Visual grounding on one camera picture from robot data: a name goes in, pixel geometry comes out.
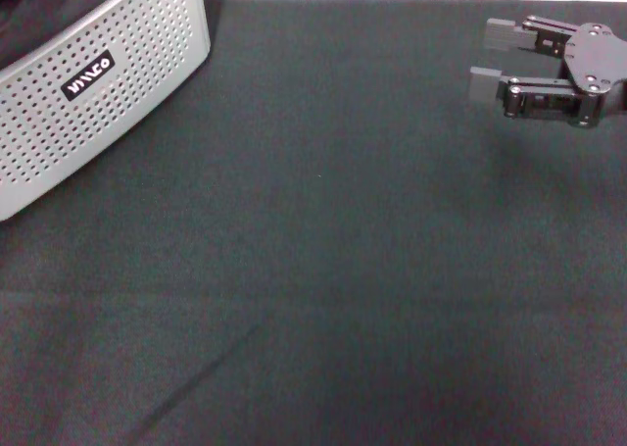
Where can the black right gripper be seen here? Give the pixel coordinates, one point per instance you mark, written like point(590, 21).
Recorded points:
point(597, 59)

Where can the black tablecloth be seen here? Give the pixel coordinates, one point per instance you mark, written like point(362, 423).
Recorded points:
point(313, 269)

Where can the grey perforated storage box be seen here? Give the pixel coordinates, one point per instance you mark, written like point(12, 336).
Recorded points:
point(147, 49)

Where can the dark cloth inside box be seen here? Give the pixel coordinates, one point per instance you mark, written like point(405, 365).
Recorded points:
point(29, 5)

